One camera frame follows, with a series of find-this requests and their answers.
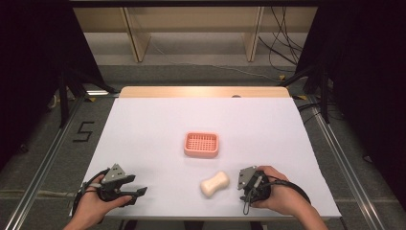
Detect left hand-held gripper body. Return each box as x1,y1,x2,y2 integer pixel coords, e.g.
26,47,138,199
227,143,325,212
95,163,136,203

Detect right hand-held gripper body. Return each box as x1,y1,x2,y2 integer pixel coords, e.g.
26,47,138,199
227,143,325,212
237,165,273,206

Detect cream bone-shaped toy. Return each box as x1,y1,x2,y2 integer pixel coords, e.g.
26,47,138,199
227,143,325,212
199,171,231,198

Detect pink soap dish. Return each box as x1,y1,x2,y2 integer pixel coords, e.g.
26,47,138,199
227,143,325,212
183,130,220,159

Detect person's right hand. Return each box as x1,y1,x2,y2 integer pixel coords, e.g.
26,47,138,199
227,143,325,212
250,165,311,219

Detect person's left hand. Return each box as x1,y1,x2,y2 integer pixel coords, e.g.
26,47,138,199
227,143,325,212
72,174,134,224

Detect white table cover sheet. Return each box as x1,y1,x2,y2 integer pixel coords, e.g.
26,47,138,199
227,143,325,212
69,97,343,219

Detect black metal stand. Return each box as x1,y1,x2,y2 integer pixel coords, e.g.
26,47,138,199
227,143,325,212
56,65,120,129
279,62,332,125

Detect black curtain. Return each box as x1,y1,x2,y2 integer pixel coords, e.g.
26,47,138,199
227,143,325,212
294,0,406,194
0,0,107,171

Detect beige wooden shelf unit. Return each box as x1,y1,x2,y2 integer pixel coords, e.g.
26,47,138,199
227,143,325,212
72,6,319,63

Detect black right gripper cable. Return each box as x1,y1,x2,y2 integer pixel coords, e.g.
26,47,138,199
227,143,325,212
241,179,312,216

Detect aluminium floor rail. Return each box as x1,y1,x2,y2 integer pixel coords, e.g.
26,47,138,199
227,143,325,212
308,95,387,230
2,94,87,230

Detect bundle of black floor cables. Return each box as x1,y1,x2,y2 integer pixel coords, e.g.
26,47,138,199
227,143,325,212
258,6,305,73

